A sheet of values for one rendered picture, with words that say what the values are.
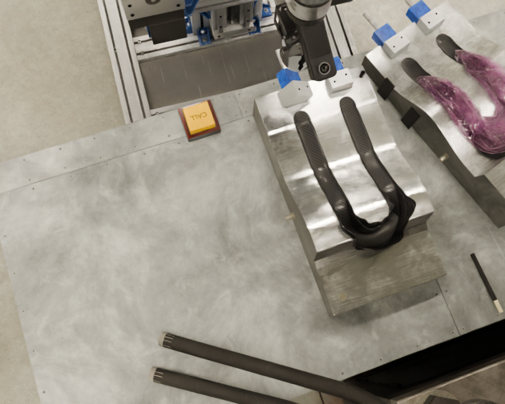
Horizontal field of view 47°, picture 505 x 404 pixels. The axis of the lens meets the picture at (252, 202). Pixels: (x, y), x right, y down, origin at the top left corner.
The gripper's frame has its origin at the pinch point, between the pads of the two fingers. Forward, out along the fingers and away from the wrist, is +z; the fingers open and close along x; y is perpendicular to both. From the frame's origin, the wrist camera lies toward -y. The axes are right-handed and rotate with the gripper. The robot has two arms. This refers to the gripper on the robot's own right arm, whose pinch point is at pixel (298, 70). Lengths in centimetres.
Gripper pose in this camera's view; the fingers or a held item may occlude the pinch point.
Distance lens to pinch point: 122.1
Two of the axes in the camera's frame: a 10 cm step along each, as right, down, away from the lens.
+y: -3.3, -9.2, 2.3
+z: -0.4, 2.6, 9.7
